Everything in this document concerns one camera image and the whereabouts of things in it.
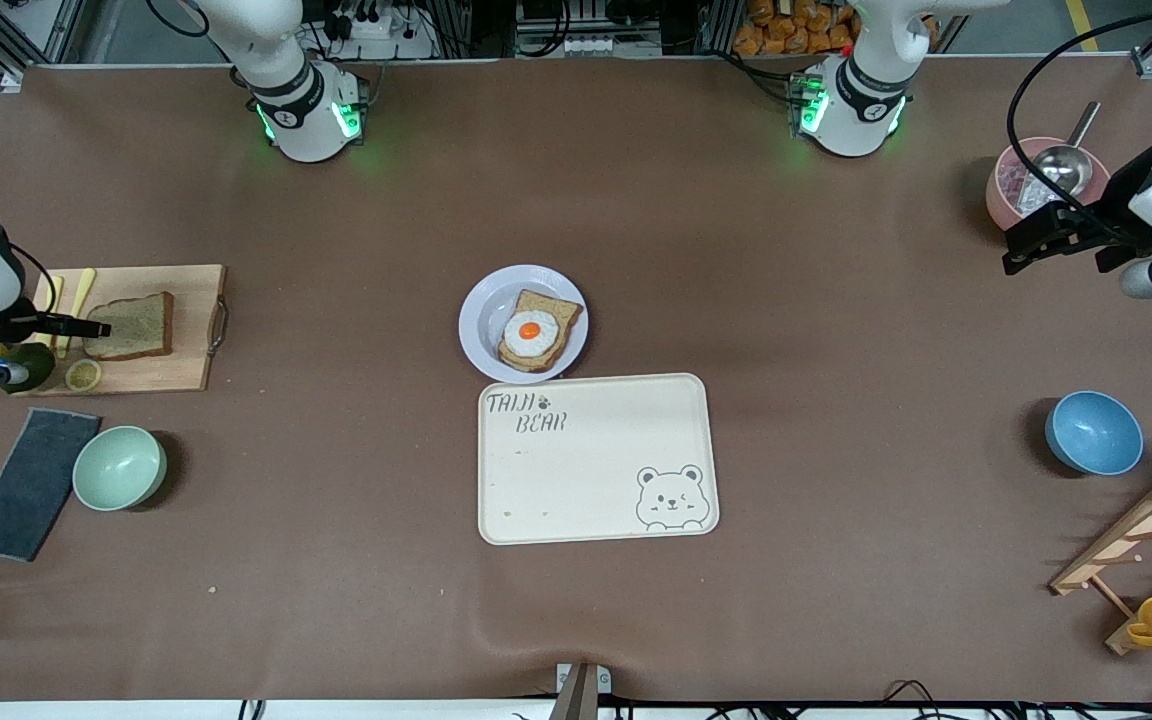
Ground plain brown bread slice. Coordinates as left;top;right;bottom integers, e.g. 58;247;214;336
84;292;175;361

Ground white round plate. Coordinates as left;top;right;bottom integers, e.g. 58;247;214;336
458;264;590;384

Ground yellow plastic knife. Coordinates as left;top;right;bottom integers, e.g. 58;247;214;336
54;268;97;359

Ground green avocado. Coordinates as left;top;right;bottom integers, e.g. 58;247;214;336
0;343;58;394

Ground clear ice cubes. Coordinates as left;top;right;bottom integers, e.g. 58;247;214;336
998;160;1062;216

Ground pink bowl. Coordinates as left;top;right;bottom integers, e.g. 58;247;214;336
985;137;1112;231

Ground metal ladle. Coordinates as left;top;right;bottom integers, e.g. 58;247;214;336
1031;101;1102;198

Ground wooden cutting board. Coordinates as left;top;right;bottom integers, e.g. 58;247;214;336
26;264;229;396

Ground pale green bowl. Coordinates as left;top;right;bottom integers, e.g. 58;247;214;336
72;425;168;513

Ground dark grey cloth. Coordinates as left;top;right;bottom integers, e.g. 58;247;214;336
0;407;102;563

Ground blue bowl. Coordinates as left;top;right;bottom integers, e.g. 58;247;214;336
1044;390;1144;477

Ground wooden peg drying rack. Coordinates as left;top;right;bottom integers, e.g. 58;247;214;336
1049;460;1152;658

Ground orange snack pile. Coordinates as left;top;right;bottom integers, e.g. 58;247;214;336
733;0;937;56

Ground white power strip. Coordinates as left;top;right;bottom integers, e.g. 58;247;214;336
321;0;437;61

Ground cream tray with bear print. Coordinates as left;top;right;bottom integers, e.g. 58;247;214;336
477;373;720;546

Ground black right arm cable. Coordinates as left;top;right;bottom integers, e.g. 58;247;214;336
8;243;59;319

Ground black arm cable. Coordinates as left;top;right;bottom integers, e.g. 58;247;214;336
1006;0;1152;251
8;243;59;319

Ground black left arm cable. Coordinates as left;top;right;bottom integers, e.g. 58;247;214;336
1006;0;1152;251

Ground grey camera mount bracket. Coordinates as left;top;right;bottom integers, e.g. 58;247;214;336
554;662;613;720

